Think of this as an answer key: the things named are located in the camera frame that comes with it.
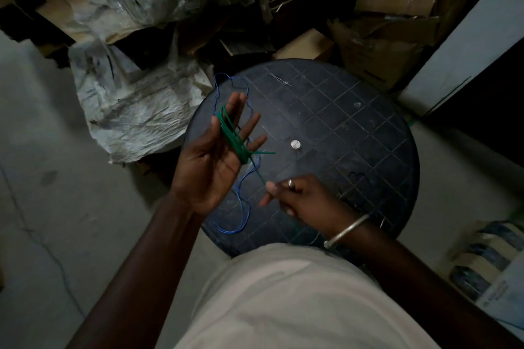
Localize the person's right forearm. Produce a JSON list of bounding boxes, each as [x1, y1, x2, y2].
[[327, 218, 524, 349]]

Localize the person's right hand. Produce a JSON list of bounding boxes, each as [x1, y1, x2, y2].
[[259, 175, 370, 239]]

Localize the silver bracelet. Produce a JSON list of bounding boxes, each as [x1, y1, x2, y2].
[[323, 214, 370, 249]]

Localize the black round plastic stool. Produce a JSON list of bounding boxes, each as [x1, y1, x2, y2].
[[182, 59, 421, 265]]

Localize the striped blue and cream bundle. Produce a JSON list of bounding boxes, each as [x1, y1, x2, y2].
[[447, 220, 524, 301]]

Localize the crumpled plastic-wrapped bundle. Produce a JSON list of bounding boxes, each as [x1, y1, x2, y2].
[[69, 36, 214, 164]]

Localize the person's left hand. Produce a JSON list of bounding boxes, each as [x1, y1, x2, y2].
[[170, 92, 268, 217]]

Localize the small flat cardboard box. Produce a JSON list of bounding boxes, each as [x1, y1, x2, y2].
[[273, 28, 335, 63]]

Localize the white board panel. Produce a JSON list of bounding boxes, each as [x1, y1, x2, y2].
[[398, 0, 524, 117]]

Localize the torn large cardboard box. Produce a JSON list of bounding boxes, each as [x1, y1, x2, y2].
[[329, 17, 442, 92]]

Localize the person's left forearm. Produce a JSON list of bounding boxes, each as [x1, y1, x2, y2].
[[67, 193, 213, 349]]

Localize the white shirt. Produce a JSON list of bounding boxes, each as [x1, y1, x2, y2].
[[175, 243, 442, 349]]

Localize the green wire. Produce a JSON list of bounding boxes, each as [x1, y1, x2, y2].
[[215, 105, 276, 188]]

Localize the blue wire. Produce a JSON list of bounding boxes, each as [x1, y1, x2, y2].
[[212, 73, 263, 235]]

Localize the light blue paper sheet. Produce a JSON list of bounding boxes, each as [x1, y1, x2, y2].
[[475, 252, 524, 333]]

